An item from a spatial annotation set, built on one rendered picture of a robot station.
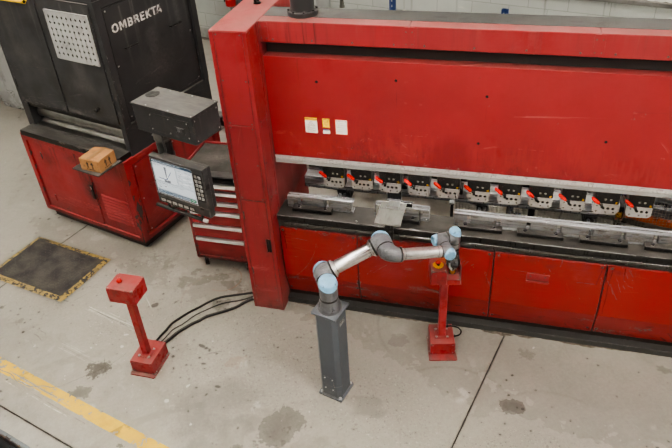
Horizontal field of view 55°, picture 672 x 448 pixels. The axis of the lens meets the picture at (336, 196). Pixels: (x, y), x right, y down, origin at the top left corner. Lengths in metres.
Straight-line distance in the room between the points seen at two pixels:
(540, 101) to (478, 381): 1.97
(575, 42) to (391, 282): 2.15
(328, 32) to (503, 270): 2.02
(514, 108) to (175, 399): 2.99
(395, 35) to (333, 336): 1.89
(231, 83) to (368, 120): 0.91
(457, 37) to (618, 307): 2.19
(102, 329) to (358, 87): 2.82
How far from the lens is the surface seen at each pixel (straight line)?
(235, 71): 4.18
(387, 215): 4.49
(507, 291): 4.82
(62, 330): 5.67
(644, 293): 4.83
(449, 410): 4.61
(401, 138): 4.30
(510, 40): 3.94
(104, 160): 5.50
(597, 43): 3.96
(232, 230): 5.39
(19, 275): 6.38
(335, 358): 4.34
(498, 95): 4.09
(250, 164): 4.49
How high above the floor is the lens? 3.65
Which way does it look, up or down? 34 degrees down
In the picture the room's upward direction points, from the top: 4 degrees counter-clockwise
